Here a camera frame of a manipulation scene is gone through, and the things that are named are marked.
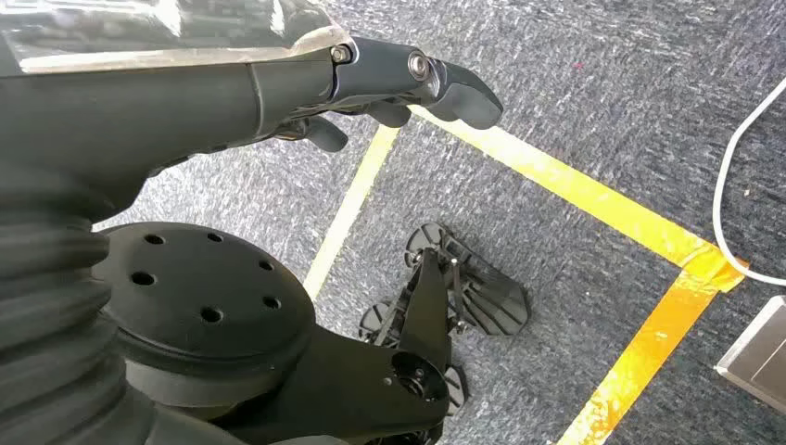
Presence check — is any ribbed grey left arm sleeve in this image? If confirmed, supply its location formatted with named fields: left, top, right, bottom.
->
left=0, top=178, right=161, bottom=445

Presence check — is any black robot foot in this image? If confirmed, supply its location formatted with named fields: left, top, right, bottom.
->
left=358, top=222, right=531, bottom=445

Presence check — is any silver metal box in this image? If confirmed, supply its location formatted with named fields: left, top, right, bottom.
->
left=714, top=295, right=786, bottom=413

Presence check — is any white cable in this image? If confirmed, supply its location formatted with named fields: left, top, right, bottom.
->
left=712, top=76, right=786, bottom=288

